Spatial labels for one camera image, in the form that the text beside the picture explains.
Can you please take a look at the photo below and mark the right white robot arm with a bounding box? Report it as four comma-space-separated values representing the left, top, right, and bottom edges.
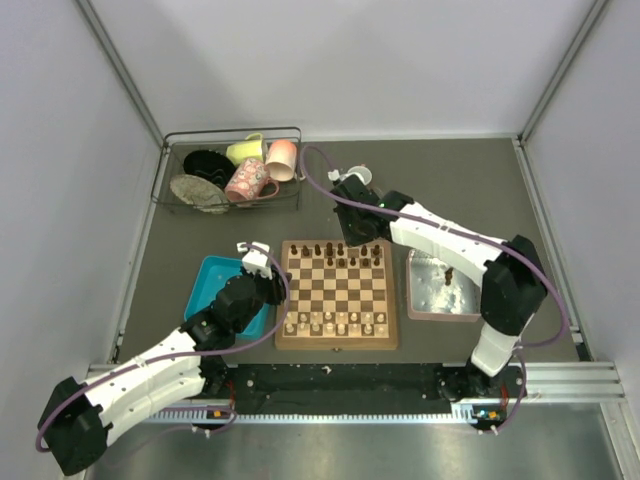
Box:
329, 171, 548, 400

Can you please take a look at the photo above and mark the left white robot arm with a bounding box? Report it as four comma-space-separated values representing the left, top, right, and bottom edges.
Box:
35, 269, 291, 476

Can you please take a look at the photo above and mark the wooden chess board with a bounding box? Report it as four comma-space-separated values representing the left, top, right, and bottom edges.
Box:
274, 240, 399, 350

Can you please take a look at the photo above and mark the blue plastic tray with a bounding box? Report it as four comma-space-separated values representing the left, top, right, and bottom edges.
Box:
184, 256, 270, 341

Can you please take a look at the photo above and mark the brown mug white inside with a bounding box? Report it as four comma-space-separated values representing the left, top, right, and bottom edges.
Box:
348, 165, 373, 185

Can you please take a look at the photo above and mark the pink metal tin tray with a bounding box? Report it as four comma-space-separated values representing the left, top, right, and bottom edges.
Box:
406, 250, 480, 323

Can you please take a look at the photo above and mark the pink white mug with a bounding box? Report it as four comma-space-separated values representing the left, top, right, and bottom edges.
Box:
265, 139, 297, 182

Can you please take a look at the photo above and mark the pink floral mug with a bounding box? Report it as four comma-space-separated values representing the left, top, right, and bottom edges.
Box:
225, 158, 280, 203

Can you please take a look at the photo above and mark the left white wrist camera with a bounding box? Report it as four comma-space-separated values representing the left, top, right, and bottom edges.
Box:
236, 242, 273, 280

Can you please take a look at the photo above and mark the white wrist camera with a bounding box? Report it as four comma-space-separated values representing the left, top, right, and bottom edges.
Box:
327, 169, 352, 184
236, 242, 273, 280

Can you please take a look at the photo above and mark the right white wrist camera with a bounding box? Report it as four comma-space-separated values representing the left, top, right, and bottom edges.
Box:
327, 169, 352, 184

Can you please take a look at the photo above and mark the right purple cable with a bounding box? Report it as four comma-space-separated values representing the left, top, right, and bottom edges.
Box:
299, 145, 571, 435

